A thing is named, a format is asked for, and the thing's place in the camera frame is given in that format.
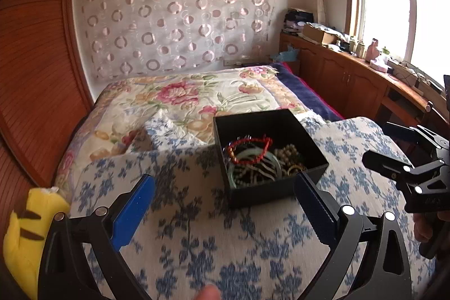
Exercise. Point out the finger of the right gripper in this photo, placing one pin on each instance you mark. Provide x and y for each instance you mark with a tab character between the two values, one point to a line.
393	166
421	138

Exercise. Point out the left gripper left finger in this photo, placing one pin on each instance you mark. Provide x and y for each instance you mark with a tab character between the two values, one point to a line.
64	268

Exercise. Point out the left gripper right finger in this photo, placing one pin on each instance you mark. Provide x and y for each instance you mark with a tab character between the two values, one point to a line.
384	271

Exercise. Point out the pale green jade bangle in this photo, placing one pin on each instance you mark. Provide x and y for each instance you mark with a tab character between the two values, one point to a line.
254	168

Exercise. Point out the person's right hand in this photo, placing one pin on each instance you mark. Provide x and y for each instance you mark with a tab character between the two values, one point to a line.
422	230

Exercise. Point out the person's left hand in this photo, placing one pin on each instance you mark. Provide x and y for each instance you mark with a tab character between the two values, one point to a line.
209	292

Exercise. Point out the yellow striped plush toy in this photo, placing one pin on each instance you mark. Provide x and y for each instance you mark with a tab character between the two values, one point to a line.
25	237

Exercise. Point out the wooden sideboard cabinet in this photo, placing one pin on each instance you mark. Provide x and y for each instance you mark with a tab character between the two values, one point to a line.
351	87

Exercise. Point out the navy blue blanket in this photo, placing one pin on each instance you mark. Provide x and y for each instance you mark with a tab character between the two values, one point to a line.
304	93

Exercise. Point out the pink figurine on cabinet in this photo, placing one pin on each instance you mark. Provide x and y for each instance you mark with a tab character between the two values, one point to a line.
372	51

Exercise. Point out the black open storage box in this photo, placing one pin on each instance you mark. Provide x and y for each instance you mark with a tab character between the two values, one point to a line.
277	131

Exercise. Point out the blue floral bedspread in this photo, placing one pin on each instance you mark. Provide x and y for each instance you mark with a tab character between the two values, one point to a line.
189	236

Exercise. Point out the blue tissue paper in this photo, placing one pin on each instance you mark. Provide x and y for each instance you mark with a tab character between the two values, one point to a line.
289	55

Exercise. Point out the cardboard box on cabinet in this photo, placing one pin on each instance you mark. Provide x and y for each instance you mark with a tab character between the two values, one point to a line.
319	34

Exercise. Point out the pink floral quilt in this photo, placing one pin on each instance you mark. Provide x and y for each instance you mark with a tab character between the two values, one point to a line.
190	101

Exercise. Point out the window with wooden frame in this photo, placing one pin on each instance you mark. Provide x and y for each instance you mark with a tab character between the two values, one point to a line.
400	1

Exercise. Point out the circle patterned wall curtain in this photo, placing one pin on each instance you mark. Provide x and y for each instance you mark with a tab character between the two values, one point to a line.
123	38

